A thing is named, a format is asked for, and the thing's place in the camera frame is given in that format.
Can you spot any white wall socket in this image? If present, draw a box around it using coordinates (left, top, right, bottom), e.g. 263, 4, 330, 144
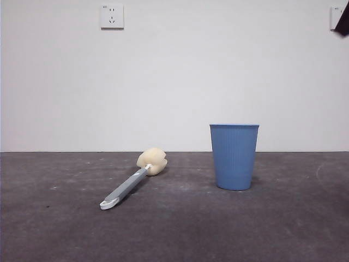
330, 5, 346, 31
100, 3, 125, 30

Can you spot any blue ribbed plastic cup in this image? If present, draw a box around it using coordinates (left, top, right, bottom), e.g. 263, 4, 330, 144
209, 123, 260, 191

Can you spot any grey cup brush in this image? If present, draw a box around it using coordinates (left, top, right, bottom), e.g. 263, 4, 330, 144
99, 147, 169, 210

